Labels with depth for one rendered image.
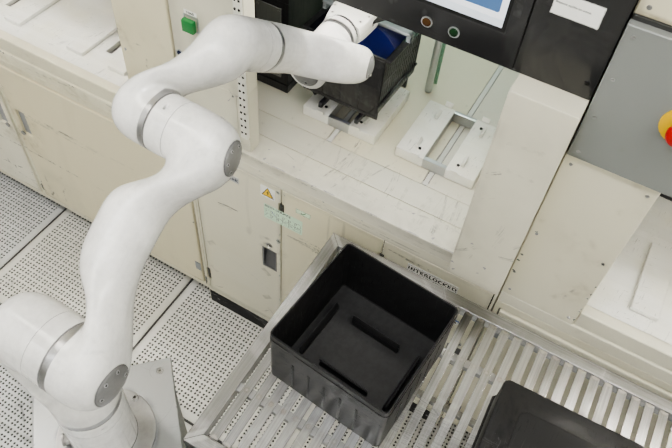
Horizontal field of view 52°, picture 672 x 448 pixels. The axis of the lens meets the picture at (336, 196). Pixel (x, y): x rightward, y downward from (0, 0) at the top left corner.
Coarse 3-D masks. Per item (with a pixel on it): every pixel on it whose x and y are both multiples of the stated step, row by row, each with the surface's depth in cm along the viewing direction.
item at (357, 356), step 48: (336, 288) 156; (384, 288) 150; (288, 336) 143; (336, 336) 151; (384, 336) 148; (432, 336) 151; (288, 384) 143; (336, 384) 128; (384, 384) 144; (384, 432) 132
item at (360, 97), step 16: (320, 16) 163; (400, 32) 158; (400, 48) 157; (416, 48) 170; (384, 64) 154; (400, 64) 164; (416, 64) 175; (368, 80) 160; (384, 80) 158; (400, 80) 170; (336, 96) 168; (352, 96) 166; (368, 96) 163; (384, 96) 164; (368, 112) 166
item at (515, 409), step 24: (504, 384) 136; (504, 408) 133; (528, 408) 133; (552, 408) 134; (480, 432) 138; (504, 432) 130; (528, 432) 130; (552, 432) 131; (576, 432) 131; (600, 432) 131
